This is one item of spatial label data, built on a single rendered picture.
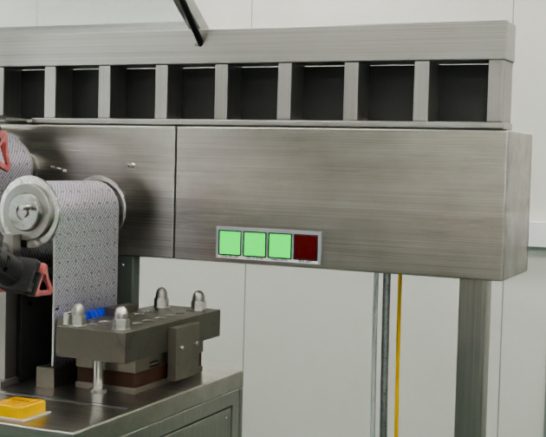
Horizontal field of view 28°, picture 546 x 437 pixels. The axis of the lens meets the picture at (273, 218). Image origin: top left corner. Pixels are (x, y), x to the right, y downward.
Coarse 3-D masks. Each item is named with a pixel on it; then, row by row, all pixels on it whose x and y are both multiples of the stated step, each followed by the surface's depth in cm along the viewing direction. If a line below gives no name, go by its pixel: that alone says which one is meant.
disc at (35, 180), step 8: (24, 176) 221; (32, 176) 221; (16, 184) 222; (40, 184) 220; (48, 184) 219; (8, 192) 223; (48, 192) 219; (56, 200) 218; (0, 208) 224; (56, 208) 218; (0, 216) 224; (56, 216) 218; (56, 224) 218; (8, 232) 224; (48, 232) 219; (24, 240) 222; (32, 240) 221; (40, 240) 220; (48, 240) 220
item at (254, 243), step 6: (246, 234) 236; (252, 234) 236; (258, 234) 235; (264, 234) 235; (246, 240) 237; (252, 240) 236; (258, 240) 235; (264, 240) 235; (246, 246) 237; (252, 246) 236; (258, 246) 235; (264, 246) 235; (246, 252) 237; (252, 252) 236; (258, 252) 235; (264, 252) 235
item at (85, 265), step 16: (64, 240) 222; (80, 240) 227; (96, 240) 233; (112, 240) 239; (64, 256) 222; (80, 256) 228; (96, 256) 233; (112, 256) 239; (64, 272) 223; (80, 272) 228; (96, 272) 234; (112, 272) 239; (64, 288) 223; (80, 288) 228; (96, 288) 234; (112, 288) 239; (64, 304) 223; (96, 304) 234; (112, 304) 240
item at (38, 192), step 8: (24, 184) 220; (32, 184) 220; (16, 192) 221; (24, 192) 220; (32, 192) 219; (40, 192) 219; (8, 200) 222; (40, 200) 219; (48, 200) 218; (8, 208) 222; (48, 208) 218; (8, 216) 222; (48, 216) 218; (8, 224) 222; (40, 224) 219; (48, 224) 219; (16, 232) 221; (24, 232) 221; (32, 232) 220; (40, 232) 219
